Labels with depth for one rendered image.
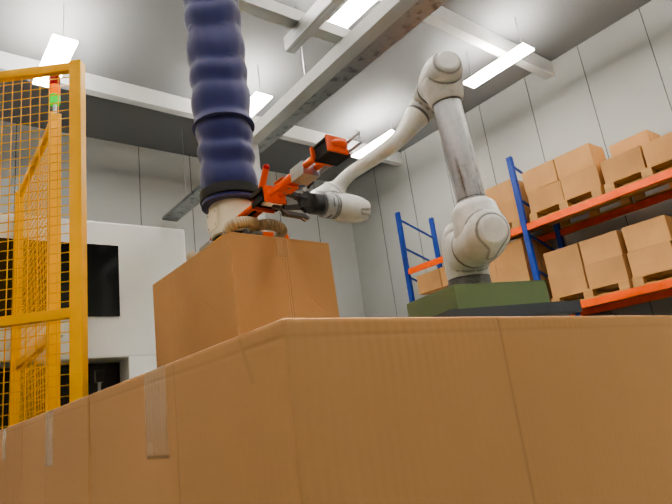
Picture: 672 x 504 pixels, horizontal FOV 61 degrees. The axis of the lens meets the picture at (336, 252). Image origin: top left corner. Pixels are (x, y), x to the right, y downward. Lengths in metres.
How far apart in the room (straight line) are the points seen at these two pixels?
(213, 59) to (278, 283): 0.95
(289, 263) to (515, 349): 1.48
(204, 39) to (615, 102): 9.13
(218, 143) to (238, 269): 0.58
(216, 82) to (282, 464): 2.04
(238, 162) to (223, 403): 1.79
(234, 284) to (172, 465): 1.31
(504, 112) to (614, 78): 2.17
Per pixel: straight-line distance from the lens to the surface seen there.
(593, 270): 9.11
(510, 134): 11.84
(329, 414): 0.32
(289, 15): 4.40
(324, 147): 1.64
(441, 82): 2.09
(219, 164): 2.12
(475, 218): 1.88
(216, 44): 2.38
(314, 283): 1.91
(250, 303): 1.75
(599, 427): 0.51
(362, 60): 7.35
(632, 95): 10.81
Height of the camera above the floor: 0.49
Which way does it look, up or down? 16 degrees up
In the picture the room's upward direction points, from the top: 8 degrees counter-clockwise
